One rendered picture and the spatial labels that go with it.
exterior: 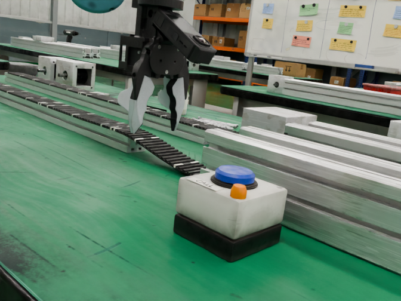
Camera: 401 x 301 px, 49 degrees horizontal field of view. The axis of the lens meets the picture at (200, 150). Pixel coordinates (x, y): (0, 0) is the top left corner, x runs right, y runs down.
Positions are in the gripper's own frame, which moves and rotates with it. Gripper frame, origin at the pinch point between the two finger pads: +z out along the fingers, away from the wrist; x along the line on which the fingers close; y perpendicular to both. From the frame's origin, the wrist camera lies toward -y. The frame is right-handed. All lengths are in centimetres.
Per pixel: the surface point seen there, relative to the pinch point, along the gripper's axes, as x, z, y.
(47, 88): -17, 4, 70
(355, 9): -278, -55, 105
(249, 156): 4.2, -1.2, -22.2
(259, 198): 14.3, -0.5, -31.2
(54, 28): -550, -16, 1072
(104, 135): 1.6, 4.2, 12.5
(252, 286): 18.8, 5.2, -34.9
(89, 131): 1.6, 4.4, 17.5
